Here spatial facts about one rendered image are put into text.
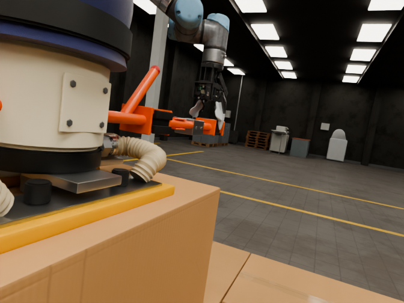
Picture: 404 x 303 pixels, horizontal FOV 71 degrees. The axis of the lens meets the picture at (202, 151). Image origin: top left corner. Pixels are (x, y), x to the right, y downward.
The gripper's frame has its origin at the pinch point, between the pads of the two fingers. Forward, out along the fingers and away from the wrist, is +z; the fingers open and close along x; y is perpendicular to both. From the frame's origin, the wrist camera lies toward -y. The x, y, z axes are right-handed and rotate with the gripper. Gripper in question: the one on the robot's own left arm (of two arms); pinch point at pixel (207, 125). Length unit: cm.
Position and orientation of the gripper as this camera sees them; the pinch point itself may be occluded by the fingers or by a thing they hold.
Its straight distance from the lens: 97.3
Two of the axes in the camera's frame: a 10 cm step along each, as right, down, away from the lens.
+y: -4.3, 0.5, -9.0
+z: -1.3, 9.9, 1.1
